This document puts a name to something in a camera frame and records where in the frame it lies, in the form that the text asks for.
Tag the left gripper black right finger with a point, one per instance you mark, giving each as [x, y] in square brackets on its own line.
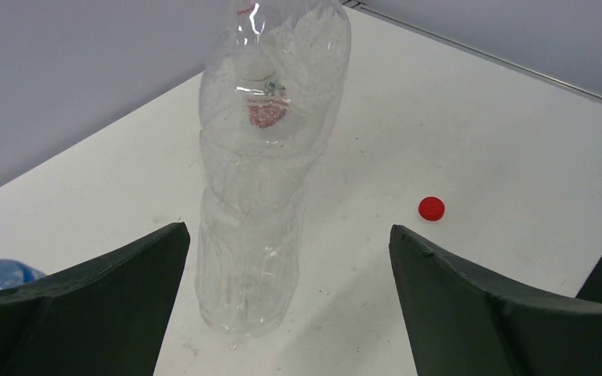
[464, 319]

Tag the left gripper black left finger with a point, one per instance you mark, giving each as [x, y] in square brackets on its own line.
[105, 316]

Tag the red bottle cap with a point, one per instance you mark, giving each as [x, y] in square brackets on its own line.
[431, 208]

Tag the red label water bottle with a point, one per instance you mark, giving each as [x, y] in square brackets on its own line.
[258, 78]

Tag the clear plastic bottle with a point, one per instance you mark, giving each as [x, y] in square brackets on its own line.
[253, 203]

